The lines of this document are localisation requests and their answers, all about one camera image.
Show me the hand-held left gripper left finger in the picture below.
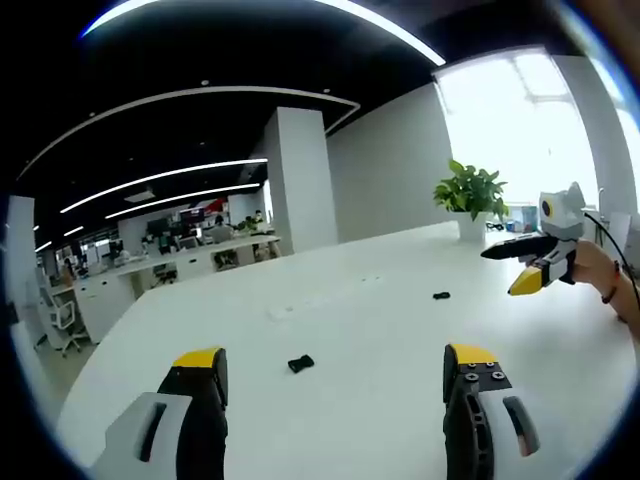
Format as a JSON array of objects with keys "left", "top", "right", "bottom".
[{"left": 92, "top": 346, "right": 230, "bottom": 480}]

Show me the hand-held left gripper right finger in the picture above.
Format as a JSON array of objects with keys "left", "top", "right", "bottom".
[{"left": 441, "top": 342, "right": 544, "bottom": 480}]

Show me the person's right hand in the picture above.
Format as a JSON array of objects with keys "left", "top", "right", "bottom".
[{"left": 569, "top": 240, "right": 619, "bottom": 302}]

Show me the potted green plant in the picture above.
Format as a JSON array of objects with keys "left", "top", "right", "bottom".
[{"left": 432, "top": 159, "right": 511, "bottom": 242}]

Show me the white office chair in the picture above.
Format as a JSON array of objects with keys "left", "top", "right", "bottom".
[{"left": 39, "top": 287, "right": 85, "bottom": 357}]

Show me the long white office desk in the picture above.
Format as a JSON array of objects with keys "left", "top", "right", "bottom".
[{"left": 49, "top": 233, "right": 282, "bottom": 346}]

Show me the ceiling light strip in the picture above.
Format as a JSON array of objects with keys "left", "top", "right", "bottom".
[
  {"left": 81, "top": 0, "right": 447, "bottom": 67},
  {"left": 59, "top": 158, "right": 269, "bottom": 215},
  {"left": 104, "top": 182, "right": 262, "bottom": 221}
]

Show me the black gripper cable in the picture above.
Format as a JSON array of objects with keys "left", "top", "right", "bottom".
[{"left": 581, "top": 211, "right": 640, "bottom": 297}]

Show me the dark red wrist bracelet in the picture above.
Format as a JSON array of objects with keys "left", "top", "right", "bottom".
[{"left": 601, "top": 259, "right": 623, "bottom": 305}]

